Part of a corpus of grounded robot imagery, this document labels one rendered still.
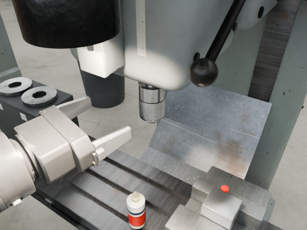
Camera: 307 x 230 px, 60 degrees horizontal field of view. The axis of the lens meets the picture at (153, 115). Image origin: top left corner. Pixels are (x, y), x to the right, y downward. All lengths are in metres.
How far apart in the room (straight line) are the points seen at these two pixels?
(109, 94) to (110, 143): 2.19
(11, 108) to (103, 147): 0.46
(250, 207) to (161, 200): 0.23
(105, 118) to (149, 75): 2.18
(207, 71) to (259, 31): 0.49
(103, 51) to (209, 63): 0.12
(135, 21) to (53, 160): 0.19
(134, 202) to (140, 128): 1.78
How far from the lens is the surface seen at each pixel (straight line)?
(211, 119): 0.85
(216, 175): 0.68
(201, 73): 0.27
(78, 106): 0.45
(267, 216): 1.65
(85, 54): 0.32
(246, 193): 0.67
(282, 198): 2.03
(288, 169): 2.24
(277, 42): 0.74
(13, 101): 0.79
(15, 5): 0.20
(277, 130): 0.86
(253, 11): 0.46
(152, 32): 0.30
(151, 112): 0.46
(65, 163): 0.36
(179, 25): 0.29
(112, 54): 0.32
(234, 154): 0.84
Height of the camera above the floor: 1.49
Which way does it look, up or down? 36 degrees down
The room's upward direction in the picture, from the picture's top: straight up
